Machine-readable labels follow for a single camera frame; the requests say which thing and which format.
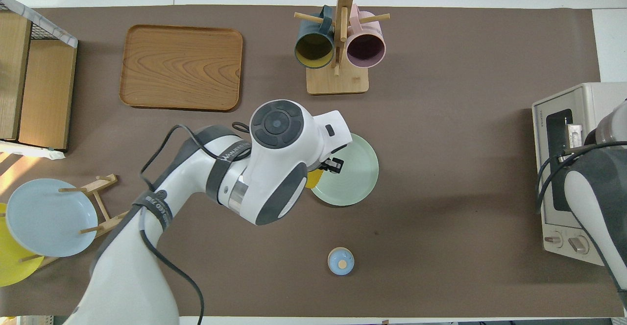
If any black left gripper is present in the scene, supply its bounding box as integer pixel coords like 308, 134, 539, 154
317, 154, 344, 175

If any pale green plate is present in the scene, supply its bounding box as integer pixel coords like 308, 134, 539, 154
310, 133, 380, 207

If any yellow corn cob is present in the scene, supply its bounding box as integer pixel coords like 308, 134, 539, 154
305, 168, 325, 189

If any glass oven door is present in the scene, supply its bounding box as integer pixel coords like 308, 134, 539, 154
536, 102, 601, 218

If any white toaster oven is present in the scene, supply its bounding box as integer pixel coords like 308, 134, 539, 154
531, 82, 627, 267

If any wooden mug rack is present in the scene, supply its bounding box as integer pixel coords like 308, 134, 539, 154
294, 0, 391, 95

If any dark blue mug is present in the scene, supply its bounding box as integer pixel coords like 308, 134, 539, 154
294, 5, 336, 70

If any pink mug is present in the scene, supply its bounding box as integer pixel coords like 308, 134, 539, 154
346, 4, 386, 69

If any brown table mat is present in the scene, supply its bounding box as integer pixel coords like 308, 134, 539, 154
0, 5, 625, 318

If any wooden tray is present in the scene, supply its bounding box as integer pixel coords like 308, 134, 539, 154
119, 25, 244, 112

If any wooden plate rack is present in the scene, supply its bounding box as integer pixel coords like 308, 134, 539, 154
20, 174, 135, 269

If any light blue plate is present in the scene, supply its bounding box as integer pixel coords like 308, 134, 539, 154
6, 178, 98, 258

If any yellow plate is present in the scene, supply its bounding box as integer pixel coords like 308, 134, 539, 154
0, 202, 45, 287

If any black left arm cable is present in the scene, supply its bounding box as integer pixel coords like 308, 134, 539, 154
140, 122, 250, 325

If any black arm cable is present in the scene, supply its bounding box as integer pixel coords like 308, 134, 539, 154
140, 122, 250, 325
536, 141, 627, 215

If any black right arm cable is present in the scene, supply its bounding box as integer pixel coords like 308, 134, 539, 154
536, 141, 627, 215

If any wire and wood shelf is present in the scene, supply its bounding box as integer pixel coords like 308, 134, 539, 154
0, 0, 79, 160

